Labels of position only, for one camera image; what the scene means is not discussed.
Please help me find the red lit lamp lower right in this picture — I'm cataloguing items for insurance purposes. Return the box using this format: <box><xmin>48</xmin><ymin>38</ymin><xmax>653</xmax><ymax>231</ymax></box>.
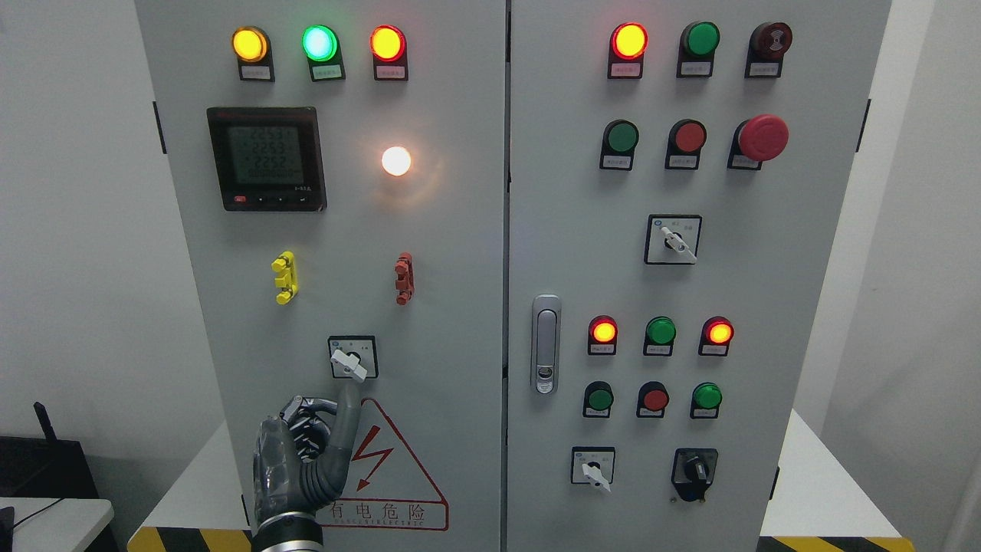
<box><xmin>698</xmin><ymin>317</ymin><xmax>733</xmax><ymax>357</ymax></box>

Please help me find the red lit lamp lower left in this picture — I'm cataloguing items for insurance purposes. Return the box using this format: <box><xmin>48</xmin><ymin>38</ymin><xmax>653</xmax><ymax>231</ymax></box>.
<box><xmin>586</xmin><ymin>315</ymin><xmax>618</xmax><ymax>356</ymax></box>

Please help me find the red emergency stop button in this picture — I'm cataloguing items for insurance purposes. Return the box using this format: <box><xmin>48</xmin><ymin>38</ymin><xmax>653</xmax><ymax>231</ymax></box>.
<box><xmin>727</xmin><ymin>114</ymin><xmax>789</xmax><ymax>171</ymax></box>

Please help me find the green push button lower right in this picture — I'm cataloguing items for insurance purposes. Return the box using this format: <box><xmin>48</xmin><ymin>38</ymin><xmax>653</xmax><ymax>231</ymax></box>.
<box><xmin>690</xmin><ymin>382</ymin><xmax>724</xmax><ymax>419</ymax></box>

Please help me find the upper right rotary switch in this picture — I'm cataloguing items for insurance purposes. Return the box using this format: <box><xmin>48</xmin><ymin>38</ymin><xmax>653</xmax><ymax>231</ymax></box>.
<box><xmin>644</xmin><ymin>214</ymin><xmax>702</xmax><ymax>265</ymax></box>

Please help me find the yellow plastic terminal clip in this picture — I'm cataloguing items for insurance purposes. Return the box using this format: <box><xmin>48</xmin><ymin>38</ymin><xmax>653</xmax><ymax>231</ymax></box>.
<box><xmin>271</xmin><ymin>251</ymin><xmax>299</xmax><ymax>305</ymax></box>

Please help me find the dark red buzzer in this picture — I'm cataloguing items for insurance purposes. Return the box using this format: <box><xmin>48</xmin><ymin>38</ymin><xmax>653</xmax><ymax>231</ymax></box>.
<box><xmin>745</xmin><ymin>21</ymin><xmax>794</xmax><ymax>78</ymax></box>

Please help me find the white side table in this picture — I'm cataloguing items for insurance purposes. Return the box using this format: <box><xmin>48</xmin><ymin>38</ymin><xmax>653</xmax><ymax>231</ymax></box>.
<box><xmin>1</xmin><ymin>498</ymin><xmax>113</xmax><ymax>551</ymax></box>

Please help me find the grey cabinet door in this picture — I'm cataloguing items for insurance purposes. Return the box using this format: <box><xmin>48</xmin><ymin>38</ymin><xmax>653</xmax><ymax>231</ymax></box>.
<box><xmin>136</xmin><ymin>1</ymin><xmax>507</xmax><ymax>551</ymax></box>
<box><xmin>504</xmin><ymin>1</ymin><xmax>891</xmax><ymax>551</ymax></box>

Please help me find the black knob selector switch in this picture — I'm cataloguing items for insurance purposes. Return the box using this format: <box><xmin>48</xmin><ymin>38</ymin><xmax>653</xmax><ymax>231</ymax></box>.
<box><xmin>671</xmin><ymin>448</ymin><xmax>719</xmax><ymax>502</ymax></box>

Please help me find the black digital power meter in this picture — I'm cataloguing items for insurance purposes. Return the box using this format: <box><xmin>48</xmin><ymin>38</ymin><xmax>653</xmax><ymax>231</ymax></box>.
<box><xmin>206</xmin><ymin>106</ymin><xmax>326</xmax><ymax>211</ymax></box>

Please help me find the small clear light bulb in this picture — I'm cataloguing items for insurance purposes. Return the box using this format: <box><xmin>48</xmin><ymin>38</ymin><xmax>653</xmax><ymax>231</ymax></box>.
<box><xmin>381</xmin><ymin>146</ymin><xmax>412</xmax><ymax>177</ymax></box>

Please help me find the green lamp top right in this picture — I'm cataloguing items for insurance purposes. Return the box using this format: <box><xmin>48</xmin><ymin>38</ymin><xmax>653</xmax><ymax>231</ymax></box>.
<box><xmin>676</xmin><ymin>21</ymin><xmax>721</xmax><ymax>78</ymax></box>

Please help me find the door rotary switch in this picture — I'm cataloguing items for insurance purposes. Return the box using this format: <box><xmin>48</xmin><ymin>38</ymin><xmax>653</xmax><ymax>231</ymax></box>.
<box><xmin>326</xmin><ymin>335</ymin><xmax>379</xmax><ymax>382</ymax></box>

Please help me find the red lit lamp top right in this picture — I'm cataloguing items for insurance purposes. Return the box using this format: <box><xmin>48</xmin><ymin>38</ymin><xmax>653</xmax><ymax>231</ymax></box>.
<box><xmin>607</xmin><ymin>21</ymin><xmax>648</xmax><ymax>80</ymax></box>

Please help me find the silver door handle lock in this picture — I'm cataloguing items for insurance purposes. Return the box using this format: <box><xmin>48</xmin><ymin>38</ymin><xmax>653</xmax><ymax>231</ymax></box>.
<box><xmin>530</xmin><ymin>294</ymin><xmax>562</xmax><ymax>395</ymax></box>

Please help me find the green push button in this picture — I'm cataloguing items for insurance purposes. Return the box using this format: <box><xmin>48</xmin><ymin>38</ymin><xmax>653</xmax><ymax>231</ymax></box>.
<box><xmin>582</xmin><ymin>381</ymin><xmax>615</xmax><ymax>419</ymax></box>
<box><xmin>690</xmin><ymin>382</ymin><xmax>724</xmax><ymax>419</ymax></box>
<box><xmin>599</xmin><ymin>119</ymin><xmax>640</xmax><ymax>171</ymax></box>

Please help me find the green lamp lower middle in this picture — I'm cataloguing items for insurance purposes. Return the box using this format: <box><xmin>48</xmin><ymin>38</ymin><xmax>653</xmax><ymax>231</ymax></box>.
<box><xmin>642</xmin><ymin>317</ymin><xmax>677</xmax><ymax>357</ymax></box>

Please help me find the red push button upper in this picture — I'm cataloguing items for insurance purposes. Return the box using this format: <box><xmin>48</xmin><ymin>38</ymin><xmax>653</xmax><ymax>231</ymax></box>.
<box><xmin>664</xmin><ymin>119</ymin><xmax>707</xmax><ymax>170</ymax></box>

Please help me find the red triangle danger sticker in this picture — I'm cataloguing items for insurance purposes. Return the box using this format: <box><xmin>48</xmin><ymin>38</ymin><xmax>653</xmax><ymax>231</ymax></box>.
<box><xmin>317</xmin><ymin>398</ymin><xmax>451</xmax><ymax>531</ymax></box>

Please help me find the white platform with hazard stripes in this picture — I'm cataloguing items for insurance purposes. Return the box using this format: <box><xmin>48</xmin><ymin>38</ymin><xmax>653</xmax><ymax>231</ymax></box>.
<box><xmin>127</xmin><ymin>413</ymin><xmax>914</xmax><ymax>551</ymax></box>

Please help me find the red push button lower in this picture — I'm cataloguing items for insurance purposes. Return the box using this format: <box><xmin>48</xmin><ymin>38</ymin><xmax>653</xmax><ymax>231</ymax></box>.
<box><xmin>635</xmin><ymin>381</ymin><xmax>670</xmax><ymax>419</ymax></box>

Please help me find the yellow indicator lamp top left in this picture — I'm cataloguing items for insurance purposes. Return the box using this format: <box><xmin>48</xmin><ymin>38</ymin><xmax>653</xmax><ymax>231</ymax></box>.
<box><xmin>231</xmin><ymin>27</ymin><xmax>274</xmax><ymax>83</ymax></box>

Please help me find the green push button lower left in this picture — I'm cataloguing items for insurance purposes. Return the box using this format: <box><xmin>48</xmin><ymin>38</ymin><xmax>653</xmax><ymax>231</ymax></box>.
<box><xmin>582</xmin><ymin>381</ymin><xmax>615</xmax><ymax>419</ymax></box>

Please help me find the grey right cabinet door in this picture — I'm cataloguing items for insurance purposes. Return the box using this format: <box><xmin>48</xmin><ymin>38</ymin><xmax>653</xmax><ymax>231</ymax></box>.
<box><xmin>504</xmin><ymin>1</ymin><xmax>891</xmax><ymax>551</ymax></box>

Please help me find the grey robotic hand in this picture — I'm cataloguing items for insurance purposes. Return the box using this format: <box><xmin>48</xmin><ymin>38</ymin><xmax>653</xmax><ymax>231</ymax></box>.
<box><xmin>253</xmin><ymin>380</ymin><xmax>361</xmax><ymax>525</ymax></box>

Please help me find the grey left cabinet door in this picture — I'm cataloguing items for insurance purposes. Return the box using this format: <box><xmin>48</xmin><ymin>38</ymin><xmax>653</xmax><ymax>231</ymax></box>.
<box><xmin>136</xmin><ymin>1</ymin><xmax>507</xmax><ymax>551</ymax></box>

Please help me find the green lit indicator lamp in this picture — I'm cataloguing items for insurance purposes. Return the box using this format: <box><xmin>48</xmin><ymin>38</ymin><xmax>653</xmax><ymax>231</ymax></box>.
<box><xmin>302</xmin><ymin>25</ymin><xmax>346</xmax><ymax>83</ymax></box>

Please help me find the green push button upper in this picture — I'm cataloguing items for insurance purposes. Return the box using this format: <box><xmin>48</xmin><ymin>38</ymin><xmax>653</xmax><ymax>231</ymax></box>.
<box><xmin>599</xmin><ymin>119</ymin><xmax>640</xmax><ymax>171</ymax></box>

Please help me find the red push button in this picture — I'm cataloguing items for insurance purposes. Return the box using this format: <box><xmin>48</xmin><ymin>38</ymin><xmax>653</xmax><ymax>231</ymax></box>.
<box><xmin>635</xmin><ymin>381</ymin><xmax>670</xmax><ymax>419</ymax></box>
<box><xmin>664</xmin><ymin>119</ymin><xmax>707</xmax><ymax>170</ymax></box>

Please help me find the lower white rotary switch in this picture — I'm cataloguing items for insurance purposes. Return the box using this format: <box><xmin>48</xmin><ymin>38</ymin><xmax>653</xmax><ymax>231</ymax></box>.
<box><xmin>570</xmin><ymin>446</ymin><xmax>615</xmax><ymax>494</ymax></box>

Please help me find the red plastic terminal clip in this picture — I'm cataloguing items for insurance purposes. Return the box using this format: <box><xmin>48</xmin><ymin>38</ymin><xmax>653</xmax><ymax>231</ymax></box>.
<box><xmin>395</xmin><ymin>251</ymin><xmax>415</xmax><ymax>305</ymax></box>

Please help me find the red lit indicator lamp left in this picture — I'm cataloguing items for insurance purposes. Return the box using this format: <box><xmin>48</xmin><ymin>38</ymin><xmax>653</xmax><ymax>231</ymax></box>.
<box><xmin>370</xmin><ymin>25</ymin><xmax>408</xmax><ymax>81</ymax></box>

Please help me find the black device with antenna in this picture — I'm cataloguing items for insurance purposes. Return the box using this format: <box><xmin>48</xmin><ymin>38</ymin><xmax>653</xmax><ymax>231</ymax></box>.
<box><xmin>1</xmin><ymin>402</ymin><xmax>100</xmax><ymax>499</ymax></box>

